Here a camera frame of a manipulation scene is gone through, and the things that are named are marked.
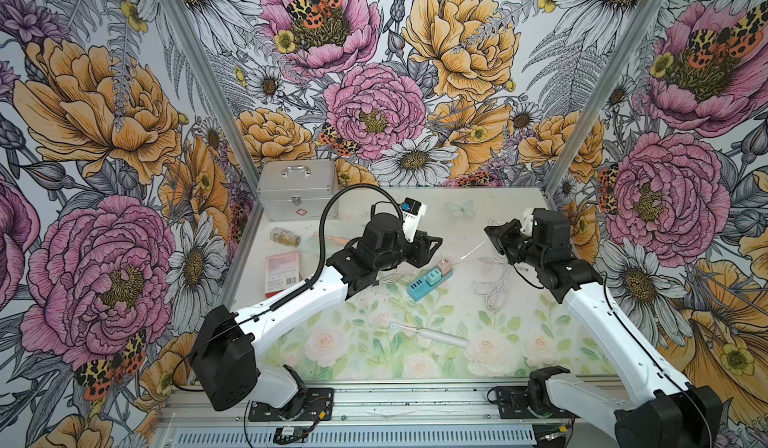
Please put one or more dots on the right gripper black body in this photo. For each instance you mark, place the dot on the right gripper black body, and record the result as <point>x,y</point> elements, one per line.
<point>516,241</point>

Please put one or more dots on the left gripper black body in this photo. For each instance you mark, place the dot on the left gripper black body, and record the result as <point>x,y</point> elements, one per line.
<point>414,250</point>

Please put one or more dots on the teal power strip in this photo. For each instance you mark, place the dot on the teal power strip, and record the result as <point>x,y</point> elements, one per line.
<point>426,284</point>

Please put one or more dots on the pink usb charger block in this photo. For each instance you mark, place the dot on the pink usb charger block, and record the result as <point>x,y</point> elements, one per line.
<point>445,267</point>

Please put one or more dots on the pink electric toothbrush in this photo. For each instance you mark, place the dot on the pink electric toothbrush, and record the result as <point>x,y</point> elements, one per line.
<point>336,240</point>

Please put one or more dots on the teal plug adapter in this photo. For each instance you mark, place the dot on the teal plug adapter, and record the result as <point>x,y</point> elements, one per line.
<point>433,277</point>

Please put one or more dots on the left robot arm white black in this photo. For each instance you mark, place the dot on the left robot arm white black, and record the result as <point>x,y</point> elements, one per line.
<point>229,343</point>

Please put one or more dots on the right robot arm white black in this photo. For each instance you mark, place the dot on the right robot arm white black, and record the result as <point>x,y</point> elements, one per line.
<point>662,407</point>

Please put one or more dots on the small clear jar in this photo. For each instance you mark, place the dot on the small clear jar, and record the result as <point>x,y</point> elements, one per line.
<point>285,237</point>

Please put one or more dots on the silver metal first-aid case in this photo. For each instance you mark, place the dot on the silver metal first-aid case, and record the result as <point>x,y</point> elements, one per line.
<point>296,190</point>

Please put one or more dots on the pink product packet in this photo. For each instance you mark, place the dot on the pink product packet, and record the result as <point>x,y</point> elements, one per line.
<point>281,272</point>

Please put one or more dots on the small circuit board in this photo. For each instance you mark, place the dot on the small circuit board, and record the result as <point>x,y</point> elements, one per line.
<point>288,435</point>

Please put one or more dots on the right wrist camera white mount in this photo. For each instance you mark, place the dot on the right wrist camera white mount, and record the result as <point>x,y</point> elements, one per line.
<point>527,222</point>

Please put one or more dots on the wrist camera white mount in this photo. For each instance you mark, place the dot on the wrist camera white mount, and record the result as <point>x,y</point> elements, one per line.
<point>527,222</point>
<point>412,211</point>

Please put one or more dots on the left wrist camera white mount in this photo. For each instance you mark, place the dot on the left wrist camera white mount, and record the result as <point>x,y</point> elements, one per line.
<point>412,211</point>

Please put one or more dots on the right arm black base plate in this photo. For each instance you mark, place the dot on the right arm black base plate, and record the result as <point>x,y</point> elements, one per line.
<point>512,403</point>

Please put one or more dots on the aluminium front rail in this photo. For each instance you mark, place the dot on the aluminium front rail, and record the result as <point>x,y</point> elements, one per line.
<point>355,403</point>

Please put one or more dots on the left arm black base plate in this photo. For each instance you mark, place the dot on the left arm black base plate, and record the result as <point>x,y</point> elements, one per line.
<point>307,406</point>

